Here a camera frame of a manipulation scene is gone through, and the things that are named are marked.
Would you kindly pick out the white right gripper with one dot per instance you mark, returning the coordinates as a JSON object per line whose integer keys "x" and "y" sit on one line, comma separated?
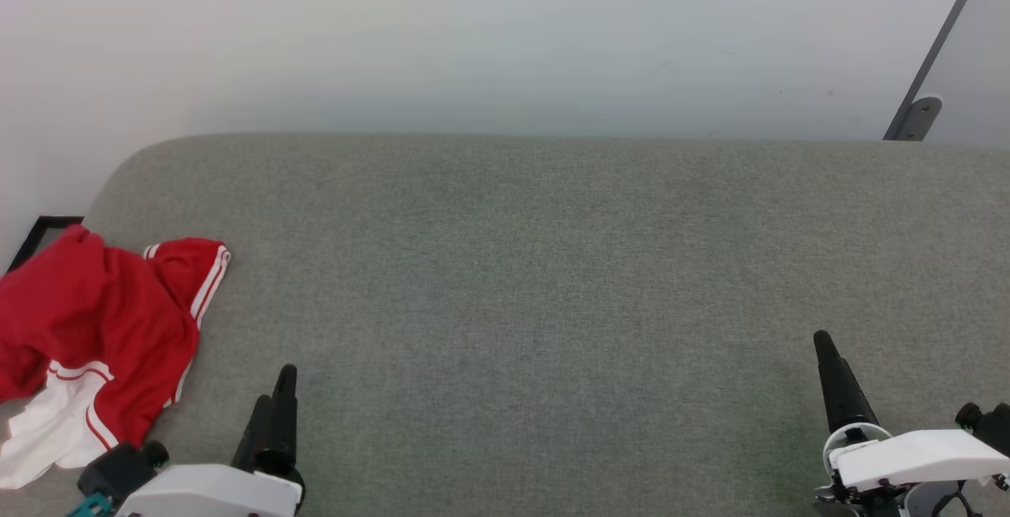
{"x": 907, "y": 458}

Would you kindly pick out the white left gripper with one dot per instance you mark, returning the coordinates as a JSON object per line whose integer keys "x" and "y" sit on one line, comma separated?
{"x": 205, "y": 493}

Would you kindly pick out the red and white garment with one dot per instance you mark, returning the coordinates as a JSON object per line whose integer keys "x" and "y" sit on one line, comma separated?
{"x": 102, "y": 312}

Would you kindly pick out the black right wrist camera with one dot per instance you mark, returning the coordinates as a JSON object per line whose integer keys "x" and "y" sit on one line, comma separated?
{"x": 986, "y": 425}

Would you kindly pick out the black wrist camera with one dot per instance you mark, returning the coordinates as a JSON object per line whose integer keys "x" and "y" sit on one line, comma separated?
{"x": 986, "y": 425}
{"x": 118, "y": 470}

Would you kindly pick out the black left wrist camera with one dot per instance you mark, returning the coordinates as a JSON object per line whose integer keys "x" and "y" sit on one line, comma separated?
{"x": 118, "y": 470}

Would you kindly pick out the grey metal bracket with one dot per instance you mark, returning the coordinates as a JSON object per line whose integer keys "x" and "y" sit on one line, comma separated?
{"x": 919, "y": 117}
{"x": 974, "y": 67}

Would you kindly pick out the black floor frame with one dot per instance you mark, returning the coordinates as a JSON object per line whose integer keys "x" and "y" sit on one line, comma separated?
{"x": 59, "y": 221}

